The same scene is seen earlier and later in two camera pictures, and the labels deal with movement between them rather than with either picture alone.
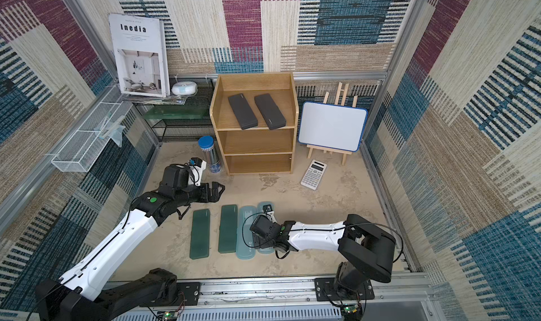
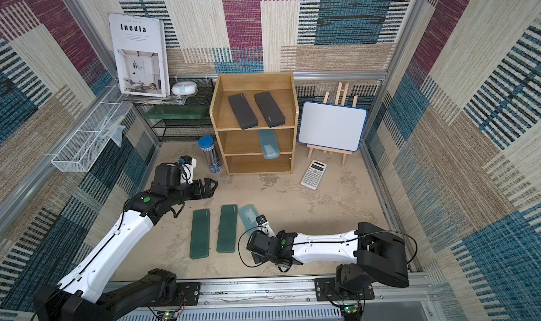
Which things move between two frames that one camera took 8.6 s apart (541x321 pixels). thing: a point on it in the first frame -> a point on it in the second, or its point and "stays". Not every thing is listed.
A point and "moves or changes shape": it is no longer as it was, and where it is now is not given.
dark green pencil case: (200, 234) stays
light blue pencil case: (267, 250) -> (270, 143)
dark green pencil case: (227, 229) stays
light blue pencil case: (244, 237) moves or changes shape
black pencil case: (242, 111) stays
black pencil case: (270, 112) stays
